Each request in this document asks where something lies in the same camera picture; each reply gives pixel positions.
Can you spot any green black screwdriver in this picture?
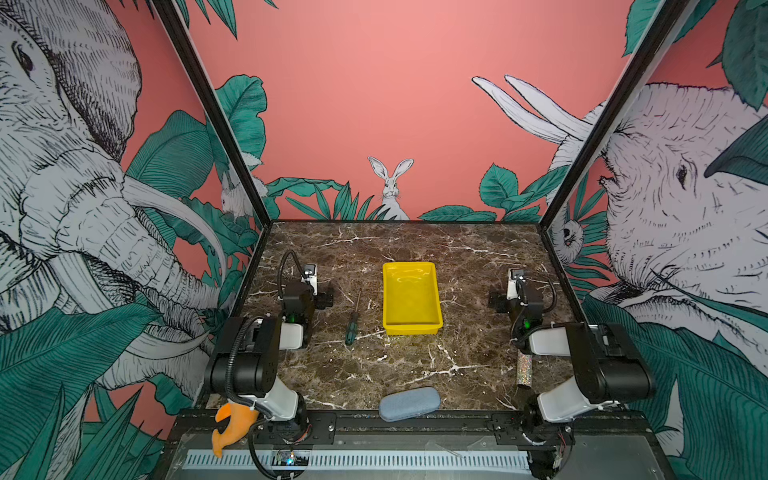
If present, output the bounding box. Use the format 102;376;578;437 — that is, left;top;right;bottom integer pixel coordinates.
344;291;362;346

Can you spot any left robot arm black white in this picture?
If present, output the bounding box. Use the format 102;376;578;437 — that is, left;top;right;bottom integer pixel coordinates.
204;280;334;449

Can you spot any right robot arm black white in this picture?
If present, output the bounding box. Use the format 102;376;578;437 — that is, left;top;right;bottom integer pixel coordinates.
488;271;656;446

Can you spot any yellow plastic bin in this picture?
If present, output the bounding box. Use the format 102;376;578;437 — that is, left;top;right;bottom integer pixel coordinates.
382;262;443;336

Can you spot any glittery silver cylinder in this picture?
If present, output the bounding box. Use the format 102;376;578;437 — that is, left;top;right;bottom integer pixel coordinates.
516;351;533;388

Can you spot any blue grey sponge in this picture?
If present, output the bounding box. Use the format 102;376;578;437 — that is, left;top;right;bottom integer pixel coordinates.
378;387;441;422

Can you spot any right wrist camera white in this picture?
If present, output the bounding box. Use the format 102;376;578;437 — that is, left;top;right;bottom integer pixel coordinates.
506;269;526;300

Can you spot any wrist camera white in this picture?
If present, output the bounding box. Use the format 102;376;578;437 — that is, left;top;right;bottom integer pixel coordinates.
302;263;318;296
506;269;526;300

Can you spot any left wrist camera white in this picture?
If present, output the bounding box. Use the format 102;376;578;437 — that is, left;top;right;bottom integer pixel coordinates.
302;263;318;296

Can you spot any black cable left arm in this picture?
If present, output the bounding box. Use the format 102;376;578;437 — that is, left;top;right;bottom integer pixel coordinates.
277;249;306;300

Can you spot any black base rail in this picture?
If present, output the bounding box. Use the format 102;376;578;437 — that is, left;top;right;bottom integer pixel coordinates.
167;409;655;451

